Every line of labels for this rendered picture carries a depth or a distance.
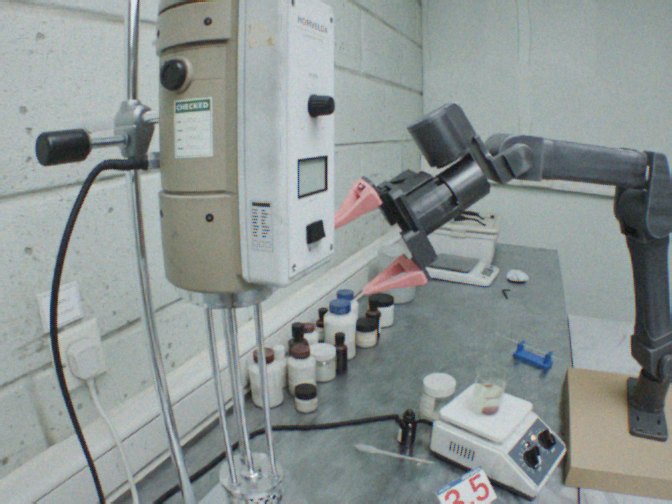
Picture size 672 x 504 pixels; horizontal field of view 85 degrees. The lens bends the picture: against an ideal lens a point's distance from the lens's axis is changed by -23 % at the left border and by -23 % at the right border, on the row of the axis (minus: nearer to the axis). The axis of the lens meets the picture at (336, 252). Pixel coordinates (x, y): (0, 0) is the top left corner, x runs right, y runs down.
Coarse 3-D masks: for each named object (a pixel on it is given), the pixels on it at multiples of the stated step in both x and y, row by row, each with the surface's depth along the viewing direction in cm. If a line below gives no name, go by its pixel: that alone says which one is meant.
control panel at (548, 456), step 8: (536, 424) 64; (544, 424) 65; (528, 432) 62; (536, 432) 63; (520, 440) 61; (528, 440) 61; (536, 440) 62; (512, 448) 59; (520, 448) 59; (528, 448) 60; (544, 448) 61; (552, 448) 61; (560, 448) 62; (512, 456) 58; (520, 456) 58; (544, 456) 59; (552, 456) 60; (520, 464) 57; (544, 464) 58; (552, 464) 59; (528, 472) 56; (536, 472) 57; (544, 472) 57; (536, 480) 55
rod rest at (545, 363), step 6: (522, 348) 100; (516, 354) 99; (522, 354) 98; (528, 354) 98; (534, 354) 98; (546, 354) 92; (528, 360) 96; (534, 360) 95; (540, 360) 95; (546, 360) 92; (540, 366) 93; (546, 366) 92
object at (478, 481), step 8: (480, 472) 58; (464, 480) 57; (472, 480) 57; (480, 480) 58; (456, 488) 56; (464, 488) 56; (472, 488) 57; (480, 488) 57; (488, 488) 57; (440, 496) 54; (448, 496) 55; (456, 496) 55; (464, 496) 55; (472, 496) 56; (480, 496) 56; (488, 496) 56
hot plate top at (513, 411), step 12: (468, 396) 70; (504, 396) 69; (444, 408) 67; (456, 408) 67; (468, 408) 67; (504, 408) 66; (516, 408) 65; (528, 408) 65; (456, 420) 64; (468, 420) 63; (480, 420) 63; (492, 420) 63; (504, 420) 63; (516, 420) 62; (480, 432) 61; (492, 432) 60; (504, 432) 60
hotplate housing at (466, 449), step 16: (528, 416) 66; (432, 432) 67; (448, 432) 64; (464, 432) 63; (512, 432) 62; (432, 448) 67; (448, 448) 65; (464, 448) 63; (480, 448) 60; (496, 448) 59; (464, 464) 63; (480, 464) 61; (496, 464) 59; (512, 464) 57; (496, 480) 59; (512, 480) 57; (528, 480) 55; (544, 480) 56; (528, 496) 55
